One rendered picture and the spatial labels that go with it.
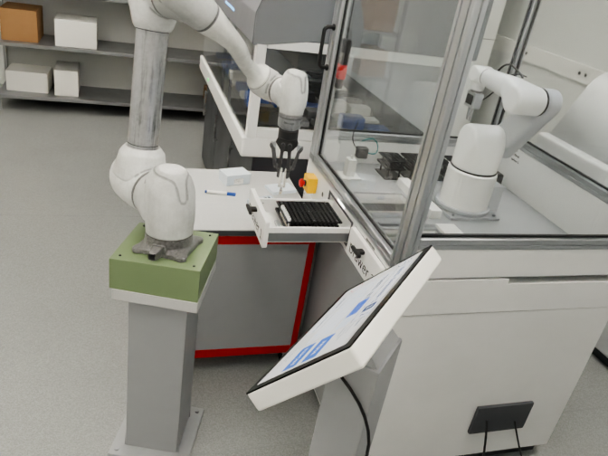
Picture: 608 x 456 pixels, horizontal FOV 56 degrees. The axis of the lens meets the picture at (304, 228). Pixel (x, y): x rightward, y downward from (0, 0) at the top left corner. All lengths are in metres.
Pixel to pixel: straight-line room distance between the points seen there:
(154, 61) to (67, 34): 3.91
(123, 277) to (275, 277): 0.81
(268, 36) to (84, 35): 3.20
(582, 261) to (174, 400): 1.53
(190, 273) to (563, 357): 1.48
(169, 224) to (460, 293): 0.97
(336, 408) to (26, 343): 1.85
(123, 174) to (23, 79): 4.11
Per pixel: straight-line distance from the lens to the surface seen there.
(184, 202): 1.80
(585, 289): 2.29
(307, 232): 2.11
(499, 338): 2.20
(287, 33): 2.81
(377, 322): 1.16
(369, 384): 1.33
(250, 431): 2.51
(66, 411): 2.60
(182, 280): 1.82
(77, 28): 5.75
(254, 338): 2.66
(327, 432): 1.48
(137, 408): 2.28
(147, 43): 1.89
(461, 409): 2.38
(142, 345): 2.07
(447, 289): 1.93
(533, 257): 2.04
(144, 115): 1.92
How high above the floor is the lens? 1.85
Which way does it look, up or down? 27 degrees down
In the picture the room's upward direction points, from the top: 10 degrees clockwise
